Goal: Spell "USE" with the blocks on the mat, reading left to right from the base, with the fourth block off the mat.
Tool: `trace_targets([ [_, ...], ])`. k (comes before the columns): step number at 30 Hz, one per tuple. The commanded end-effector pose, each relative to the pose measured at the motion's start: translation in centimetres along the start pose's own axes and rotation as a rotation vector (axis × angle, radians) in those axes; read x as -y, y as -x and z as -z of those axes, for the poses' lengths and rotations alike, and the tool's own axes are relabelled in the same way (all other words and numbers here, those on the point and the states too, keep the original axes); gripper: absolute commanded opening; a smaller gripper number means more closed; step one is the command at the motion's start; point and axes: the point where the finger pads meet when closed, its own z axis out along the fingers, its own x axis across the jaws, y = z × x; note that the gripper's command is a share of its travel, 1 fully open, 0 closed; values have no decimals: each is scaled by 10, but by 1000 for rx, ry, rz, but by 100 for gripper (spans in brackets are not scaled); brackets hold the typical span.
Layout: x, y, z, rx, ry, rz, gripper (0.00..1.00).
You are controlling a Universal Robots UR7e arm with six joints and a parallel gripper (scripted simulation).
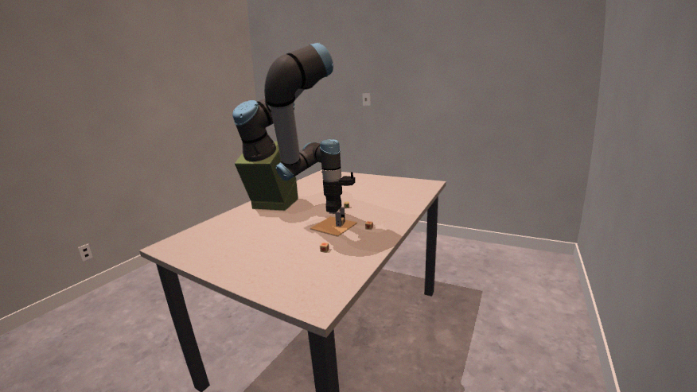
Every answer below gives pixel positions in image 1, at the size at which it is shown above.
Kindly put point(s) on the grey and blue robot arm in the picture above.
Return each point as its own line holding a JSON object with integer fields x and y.
{"x": 287, "y": 76}

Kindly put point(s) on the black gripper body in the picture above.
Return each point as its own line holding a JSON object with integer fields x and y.
{"x": 332, "y": 185}

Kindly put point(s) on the tan square mat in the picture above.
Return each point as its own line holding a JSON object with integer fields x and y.
{"x": 328, "y": 226}

